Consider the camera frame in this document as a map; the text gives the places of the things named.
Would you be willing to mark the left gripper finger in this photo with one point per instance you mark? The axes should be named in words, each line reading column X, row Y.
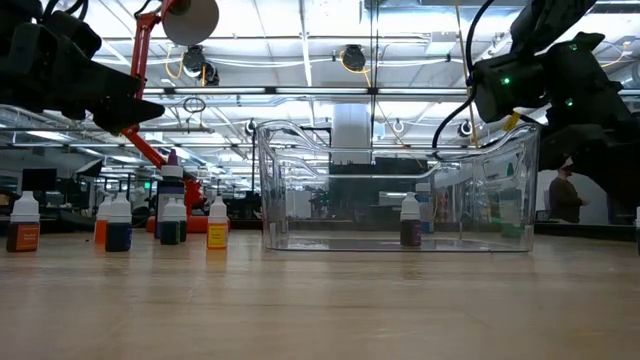
column 110, row 82
column 130, row 111

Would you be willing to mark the large green dye bottle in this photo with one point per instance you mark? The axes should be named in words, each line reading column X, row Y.
column 511, row 230

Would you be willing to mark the small orange dye bottle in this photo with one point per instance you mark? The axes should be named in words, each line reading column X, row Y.
column 101, row 230

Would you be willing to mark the small blue dye bottle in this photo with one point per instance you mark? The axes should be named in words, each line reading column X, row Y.
column 118, row 235

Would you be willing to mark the small green dye bottle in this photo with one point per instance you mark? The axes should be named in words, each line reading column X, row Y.
column 170, row 232

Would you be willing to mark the small dark red dye bottle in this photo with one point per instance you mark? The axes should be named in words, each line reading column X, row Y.
column 184, row 231

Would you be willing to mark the small yellow dye bottle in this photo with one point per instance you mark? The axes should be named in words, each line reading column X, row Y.
column 217, row 235

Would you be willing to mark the small brown bottle orange label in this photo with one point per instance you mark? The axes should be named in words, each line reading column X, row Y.
column 22, row 235

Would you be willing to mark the small purple dye bottle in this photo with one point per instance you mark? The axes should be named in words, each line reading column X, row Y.
column 410, row 232

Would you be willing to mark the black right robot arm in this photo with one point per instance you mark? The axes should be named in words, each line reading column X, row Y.
column 575, row 75

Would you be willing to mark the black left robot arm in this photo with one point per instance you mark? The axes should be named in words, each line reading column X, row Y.
column 65, row 30

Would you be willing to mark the red desk lamp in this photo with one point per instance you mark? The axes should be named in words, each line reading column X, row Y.
column 140, row 55

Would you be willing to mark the person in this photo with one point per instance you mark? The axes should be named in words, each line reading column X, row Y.
column 565, row 200

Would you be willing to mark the large purple dye bottle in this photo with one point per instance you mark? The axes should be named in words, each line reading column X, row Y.
column 171, row 187

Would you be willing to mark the black computer monitor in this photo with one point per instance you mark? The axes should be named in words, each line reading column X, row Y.
column 39, row 180

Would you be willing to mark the clear plastic bin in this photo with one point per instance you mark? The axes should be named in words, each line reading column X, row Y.
column 350, row 244

